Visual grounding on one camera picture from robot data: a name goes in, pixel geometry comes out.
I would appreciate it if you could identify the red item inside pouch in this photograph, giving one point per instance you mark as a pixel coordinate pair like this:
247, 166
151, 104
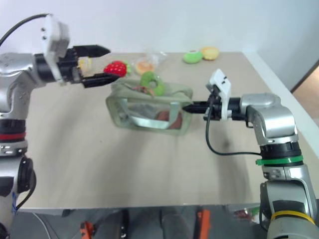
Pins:
165, 117

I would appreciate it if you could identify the colourful packet under table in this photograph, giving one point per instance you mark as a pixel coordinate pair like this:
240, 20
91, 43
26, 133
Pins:
246, 214

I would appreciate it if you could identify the green round plush toy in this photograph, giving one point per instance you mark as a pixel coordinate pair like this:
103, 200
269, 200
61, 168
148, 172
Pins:
192, 56

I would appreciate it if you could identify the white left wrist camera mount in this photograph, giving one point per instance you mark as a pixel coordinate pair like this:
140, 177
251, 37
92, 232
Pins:
56, 37

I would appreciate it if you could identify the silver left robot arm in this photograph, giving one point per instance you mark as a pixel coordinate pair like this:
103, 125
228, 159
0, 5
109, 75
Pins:
15, 82

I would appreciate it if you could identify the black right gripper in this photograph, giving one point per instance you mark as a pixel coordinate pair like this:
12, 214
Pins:
215, 109

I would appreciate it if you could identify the green mesh zip pouch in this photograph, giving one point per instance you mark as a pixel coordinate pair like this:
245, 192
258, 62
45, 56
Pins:
149, 117

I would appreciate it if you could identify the orange plush in clear bag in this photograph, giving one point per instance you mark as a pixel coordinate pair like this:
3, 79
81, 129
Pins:
144, 66

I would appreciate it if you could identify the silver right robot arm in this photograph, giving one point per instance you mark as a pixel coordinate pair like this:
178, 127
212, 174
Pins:
276, 119

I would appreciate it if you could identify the orange and black clamp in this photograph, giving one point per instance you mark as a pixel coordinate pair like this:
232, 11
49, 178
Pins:
87, 230
204, 222

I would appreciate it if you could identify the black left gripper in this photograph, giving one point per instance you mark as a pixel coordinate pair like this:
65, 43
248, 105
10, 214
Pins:
68, 67

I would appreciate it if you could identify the orange bun plush toy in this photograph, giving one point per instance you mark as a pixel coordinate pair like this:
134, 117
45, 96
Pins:
210, 53

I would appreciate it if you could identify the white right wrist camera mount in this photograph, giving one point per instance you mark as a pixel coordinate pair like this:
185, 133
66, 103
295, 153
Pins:
223, 83

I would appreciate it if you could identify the red strawberry plush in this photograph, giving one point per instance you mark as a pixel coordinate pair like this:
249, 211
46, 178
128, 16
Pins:
115, 68

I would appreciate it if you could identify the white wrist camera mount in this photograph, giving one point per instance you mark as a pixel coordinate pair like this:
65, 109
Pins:
223, 83
56, 37

